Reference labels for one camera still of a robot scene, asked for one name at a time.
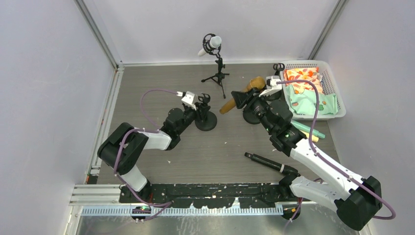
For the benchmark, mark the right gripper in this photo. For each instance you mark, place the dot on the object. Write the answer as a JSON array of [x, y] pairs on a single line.
[[249, 99]]

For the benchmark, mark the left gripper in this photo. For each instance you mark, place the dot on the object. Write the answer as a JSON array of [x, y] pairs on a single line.
[[197, 105]]

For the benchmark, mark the black round-base stand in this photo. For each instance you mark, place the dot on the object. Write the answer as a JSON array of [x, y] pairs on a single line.
[[278, 67], [252, 115], [205, 120]]

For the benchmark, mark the gold microphone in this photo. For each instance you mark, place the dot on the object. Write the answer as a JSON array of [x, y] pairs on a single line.
[[257, 83]]

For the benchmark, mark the white microphone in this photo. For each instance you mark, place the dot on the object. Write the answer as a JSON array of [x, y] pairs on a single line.
[[211, 45]]

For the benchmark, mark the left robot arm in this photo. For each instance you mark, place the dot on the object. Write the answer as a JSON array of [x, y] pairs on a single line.
[[123, 147]]

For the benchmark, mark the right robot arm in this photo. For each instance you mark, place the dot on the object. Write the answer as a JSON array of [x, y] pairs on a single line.
[[352, 197]]

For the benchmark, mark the white plastic basket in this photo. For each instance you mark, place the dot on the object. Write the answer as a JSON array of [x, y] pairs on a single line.
[[327, 81]]

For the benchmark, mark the green patterned cloth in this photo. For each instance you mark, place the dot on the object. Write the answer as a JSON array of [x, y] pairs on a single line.
[[304, 102]]

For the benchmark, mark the green microphone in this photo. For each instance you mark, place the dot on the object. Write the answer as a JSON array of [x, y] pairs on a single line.
[[307, 129]]

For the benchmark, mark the black microphone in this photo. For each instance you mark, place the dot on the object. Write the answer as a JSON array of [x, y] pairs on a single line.
[[281, 168]]

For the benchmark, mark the cream yellow microphone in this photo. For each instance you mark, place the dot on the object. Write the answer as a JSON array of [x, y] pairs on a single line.
[[312, 137]]

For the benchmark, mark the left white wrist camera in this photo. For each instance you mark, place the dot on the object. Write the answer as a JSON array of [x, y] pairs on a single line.
[[187, 99]]

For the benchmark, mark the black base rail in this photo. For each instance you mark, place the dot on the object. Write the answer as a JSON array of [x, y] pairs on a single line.
[[215, 196]]

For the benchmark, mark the aluminium corner post right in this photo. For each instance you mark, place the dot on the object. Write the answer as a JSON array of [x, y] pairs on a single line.
[[329, 25]]

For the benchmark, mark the aluminium corner post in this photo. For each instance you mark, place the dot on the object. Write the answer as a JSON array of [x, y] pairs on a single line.
[[329, 25], [95, 22]]

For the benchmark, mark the aluminium corner post left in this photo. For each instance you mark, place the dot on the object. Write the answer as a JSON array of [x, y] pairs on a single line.
[[95, 22]]

